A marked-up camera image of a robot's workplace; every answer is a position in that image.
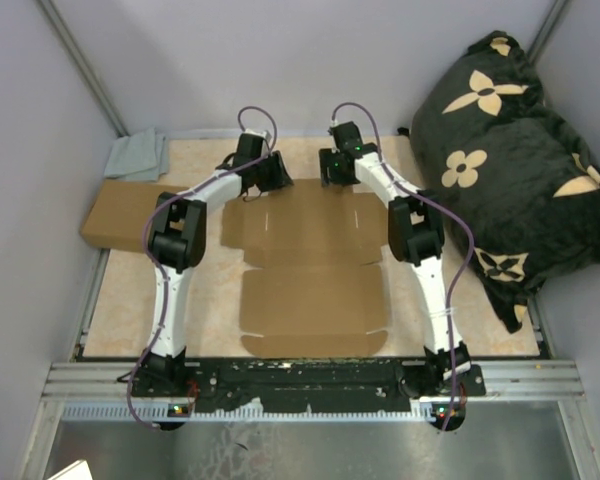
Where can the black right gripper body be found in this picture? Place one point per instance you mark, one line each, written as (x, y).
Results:
(330, 170)

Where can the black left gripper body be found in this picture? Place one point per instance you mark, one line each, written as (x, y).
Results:
(268, 175)

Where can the brown cardboard box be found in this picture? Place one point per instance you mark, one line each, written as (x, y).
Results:
(315, 286)
(119, 214)

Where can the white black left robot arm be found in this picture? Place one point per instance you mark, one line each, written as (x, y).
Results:
(175, 237)

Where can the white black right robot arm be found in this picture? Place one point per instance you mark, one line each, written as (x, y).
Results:
(415, 237)

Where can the closed brown cardboard box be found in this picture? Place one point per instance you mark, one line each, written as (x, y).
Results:
(119, 214)

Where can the grey folded cloth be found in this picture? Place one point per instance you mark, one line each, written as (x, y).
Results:
(142, 157)

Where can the black floral plush pillow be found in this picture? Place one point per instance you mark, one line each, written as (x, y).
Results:
(523, 185)

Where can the white paper corner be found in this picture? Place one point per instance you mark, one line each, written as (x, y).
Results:
(78, 470)

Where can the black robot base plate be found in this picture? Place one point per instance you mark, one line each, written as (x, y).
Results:
(320, 386)

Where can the aluminium frame rail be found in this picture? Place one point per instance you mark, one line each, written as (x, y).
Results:
(98, 391)

